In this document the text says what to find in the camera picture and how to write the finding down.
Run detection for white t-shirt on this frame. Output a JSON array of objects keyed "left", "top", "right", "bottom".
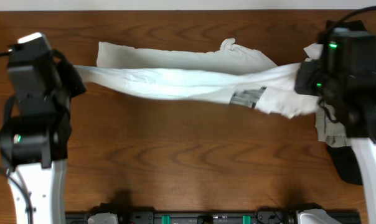
[{"left": 76, "top": 39, "right": 317, "bottom": 118}]

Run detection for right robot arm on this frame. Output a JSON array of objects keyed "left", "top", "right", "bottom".
[{"left": 294, "top": 29, "right": 376, "bottom": 223}]

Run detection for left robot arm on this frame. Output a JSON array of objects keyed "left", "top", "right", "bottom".
[{"left": 0, "top": 49, "right": 87, "bottom": 223}]

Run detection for grey garment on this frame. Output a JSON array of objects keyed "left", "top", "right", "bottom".
[{"left": 314, "top": 71, "right": 376, "bottom": 149}]

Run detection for black garment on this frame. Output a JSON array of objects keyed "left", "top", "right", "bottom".
[{"left": 324, "top": 20, "right": 367, "bottom": 34}]

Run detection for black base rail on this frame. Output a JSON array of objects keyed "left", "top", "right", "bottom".
[{"left": 65, "top": 203, "right": 362, "bottom": 224}]

